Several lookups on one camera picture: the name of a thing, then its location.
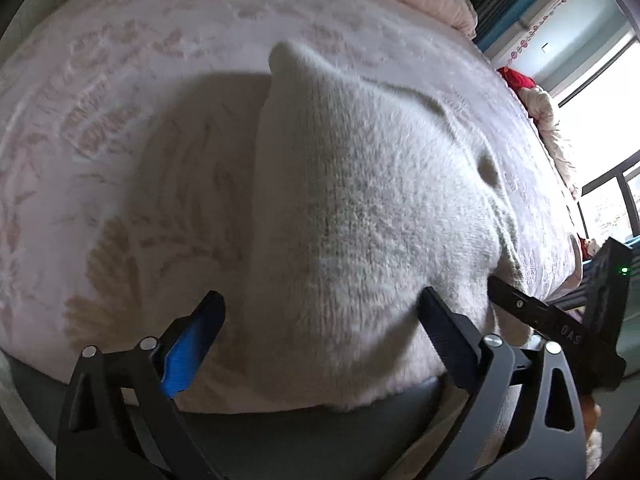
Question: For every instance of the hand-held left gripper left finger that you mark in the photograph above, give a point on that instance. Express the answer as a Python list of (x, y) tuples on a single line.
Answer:
[(185, 355)]

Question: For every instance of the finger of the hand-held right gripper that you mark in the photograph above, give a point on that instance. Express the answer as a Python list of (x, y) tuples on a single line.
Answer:
[(530, 310)]

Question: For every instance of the small red item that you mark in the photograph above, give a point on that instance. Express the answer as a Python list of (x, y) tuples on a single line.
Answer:
[(590, 247)]

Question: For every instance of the pink patterned bedspread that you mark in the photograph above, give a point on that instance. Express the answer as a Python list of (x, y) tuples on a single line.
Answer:
[(125, 135)]

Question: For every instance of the window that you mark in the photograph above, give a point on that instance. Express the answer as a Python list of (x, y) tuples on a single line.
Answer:
[(610, 135)]

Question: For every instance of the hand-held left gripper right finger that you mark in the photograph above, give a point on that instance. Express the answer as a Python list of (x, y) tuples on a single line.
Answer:
[(447, 335)]

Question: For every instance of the grey bed footboard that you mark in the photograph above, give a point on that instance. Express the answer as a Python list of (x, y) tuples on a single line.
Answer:
[(300, 440)]

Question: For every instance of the white sweater with black hearts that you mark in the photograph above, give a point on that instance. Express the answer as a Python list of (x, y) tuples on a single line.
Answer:
[(370, 220)]

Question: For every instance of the cream fluffy cloth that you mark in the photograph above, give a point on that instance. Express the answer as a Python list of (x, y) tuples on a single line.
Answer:
[(547, 130)]

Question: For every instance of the plain red cloth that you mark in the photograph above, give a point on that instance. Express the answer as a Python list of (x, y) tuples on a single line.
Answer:
[(517, 79)]

